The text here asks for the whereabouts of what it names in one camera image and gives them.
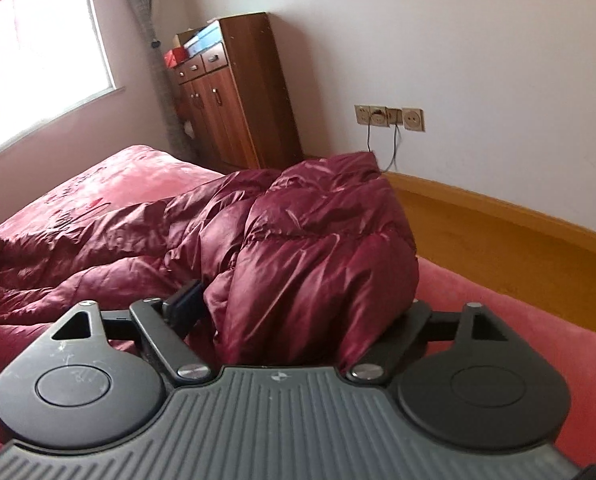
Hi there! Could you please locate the maroon down jacket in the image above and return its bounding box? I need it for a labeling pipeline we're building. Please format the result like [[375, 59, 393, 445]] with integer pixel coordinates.
[[0, 151, 420, 443]]

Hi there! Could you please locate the window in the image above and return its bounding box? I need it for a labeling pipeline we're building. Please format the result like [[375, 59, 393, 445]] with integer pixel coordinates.
[[0, 0, 127, 167]]

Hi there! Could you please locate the bed with pink blanket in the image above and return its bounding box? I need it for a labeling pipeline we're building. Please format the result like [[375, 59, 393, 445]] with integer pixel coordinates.
[[0, 144, 596, 480]]

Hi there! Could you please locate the blue box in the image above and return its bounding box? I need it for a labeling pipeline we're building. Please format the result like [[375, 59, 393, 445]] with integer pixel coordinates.
[[183, 22, 223, 59]]

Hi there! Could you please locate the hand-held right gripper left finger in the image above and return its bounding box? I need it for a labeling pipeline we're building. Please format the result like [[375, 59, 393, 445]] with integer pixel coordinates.
[[53, 280, 217, 387]]

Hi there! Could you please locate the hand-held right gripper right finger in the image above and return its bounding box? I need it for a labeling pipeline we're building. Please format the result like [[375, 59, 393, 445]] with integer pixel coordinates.
[[345, 299, 510, 386]]

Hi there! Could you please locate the grey checked curtain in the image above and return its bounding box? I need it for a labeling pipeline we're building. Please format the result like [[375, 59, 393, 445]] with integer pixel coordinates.
[[111, 0, 195, 162]]

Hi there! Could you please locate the brown cardboard box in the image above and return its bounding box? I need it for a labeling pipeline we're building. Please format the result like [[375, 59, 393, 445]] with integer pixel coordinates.
[[175, 18, 219, 44]]

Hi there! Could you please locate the wooden cabinet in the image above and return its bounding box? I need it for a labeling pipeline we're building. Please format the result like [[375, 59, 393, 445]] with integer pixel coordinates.
[[170, 12, 305, 172]]

